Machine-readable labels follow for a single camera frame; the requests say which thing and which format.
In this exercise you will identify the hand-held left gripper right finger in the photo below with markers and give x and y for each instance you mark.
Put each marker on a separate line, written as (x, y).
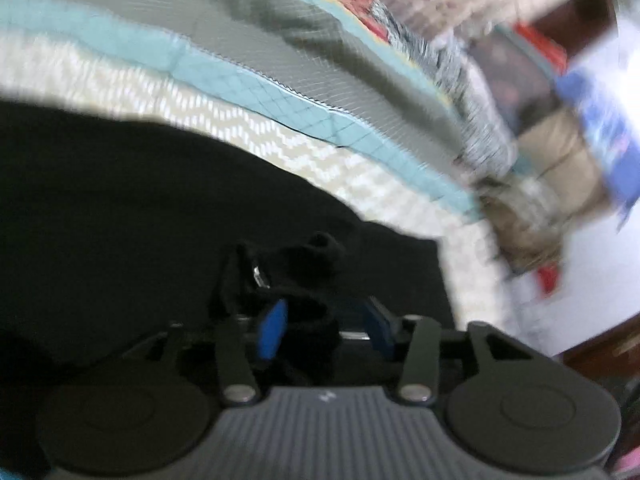
(377, 325)

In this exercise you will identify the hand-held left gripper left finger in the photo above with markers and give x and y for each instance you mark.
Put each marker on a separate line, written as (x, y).
(272, 327)

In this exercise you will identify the black pants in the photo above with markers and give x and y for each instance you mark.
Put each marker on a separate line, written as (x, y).
(100, 210)

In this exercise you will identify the blue printed bag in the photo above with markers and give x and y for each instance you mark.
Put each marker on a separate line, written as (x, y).
(600, 125)

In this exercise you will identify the zigzag striped patterned quilt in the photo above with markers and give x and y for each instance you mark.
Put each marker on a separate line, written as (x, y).
(210, 20)

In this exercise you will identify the beige sack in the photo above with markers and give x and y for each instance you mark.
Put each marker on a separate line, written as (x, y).
(560, 150)

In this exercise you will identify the olive crumpled cloth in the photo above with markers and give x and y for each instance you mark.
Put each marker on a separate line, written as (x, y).
(520, 225)

